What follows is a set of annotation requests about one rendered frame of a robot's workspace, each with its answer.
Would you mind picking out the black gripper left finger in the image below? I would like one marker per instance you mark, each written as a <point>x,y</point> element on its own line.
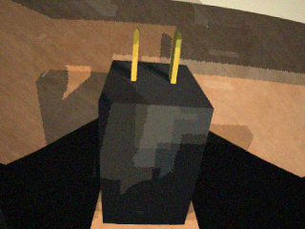
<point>56,187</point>

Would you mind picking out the black two-prong plug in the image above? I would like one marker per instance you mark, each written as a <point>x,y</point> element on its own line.
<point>153,123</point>

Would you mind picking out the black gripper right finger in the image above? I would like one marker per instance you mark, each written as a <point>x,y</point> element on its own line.
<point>236,190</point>

